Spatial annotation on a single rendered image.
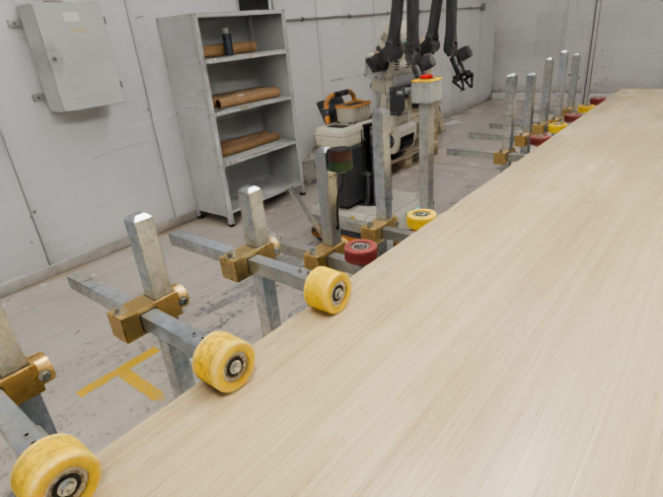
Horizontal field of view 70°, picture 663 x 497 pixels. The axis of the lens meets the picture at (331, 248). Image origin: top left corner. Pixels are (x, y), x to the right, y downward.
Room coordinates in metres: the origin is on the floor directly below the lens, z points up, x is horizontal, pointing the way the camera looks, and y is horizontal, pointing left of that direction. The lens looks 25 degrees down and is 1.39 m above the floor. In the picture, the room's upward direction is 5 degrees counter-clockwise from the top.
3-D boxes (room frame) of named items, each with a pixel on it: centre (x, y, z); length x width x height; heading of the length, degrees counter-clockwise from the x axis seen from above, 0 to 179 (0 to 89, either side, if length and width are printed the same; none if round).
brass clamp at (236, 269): (0.95, 0.18, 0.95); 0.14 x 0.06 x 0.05; 139
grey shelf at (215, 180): (4.06, 0.66, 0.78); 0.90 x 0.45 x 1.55; 139
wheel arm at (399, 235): (1.34, -0.10, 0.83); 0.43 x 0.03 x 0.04; 49
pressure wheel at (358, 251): (1.04, -0.07, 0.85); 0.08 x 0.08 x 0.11
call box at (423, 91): (1.54, -0.34, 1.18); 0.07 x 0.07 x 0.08; 49
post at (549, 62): (2.47, -1.15, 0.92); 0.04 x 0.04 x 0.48; 49
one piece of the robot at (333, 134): (3.21, -0.25, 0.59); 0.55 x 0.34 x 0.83; 139
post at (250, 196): (0.96, 0.16, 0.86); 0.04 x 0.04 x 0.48; 49
